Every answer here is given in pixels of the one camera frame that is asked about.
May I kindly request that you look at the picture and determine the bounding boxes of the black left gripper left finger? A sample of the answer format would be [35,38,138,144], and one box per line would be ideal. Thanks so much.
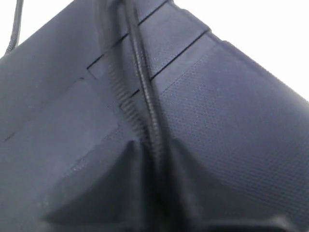
[36,141,155,232]

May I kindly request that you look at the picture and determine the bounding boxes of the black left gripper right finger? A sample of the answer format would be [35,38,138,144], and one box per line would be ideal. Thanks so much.
[165,139,298,232]

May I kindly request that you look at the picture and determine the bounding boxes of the black plastic case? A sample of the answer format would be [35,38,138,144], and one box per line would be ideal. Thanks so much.
[0,0,309,232]

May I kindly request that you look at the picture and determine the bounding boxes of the black cord with knot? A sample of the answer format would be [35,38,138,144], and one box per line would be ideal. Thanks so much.
[4,0,169,170]

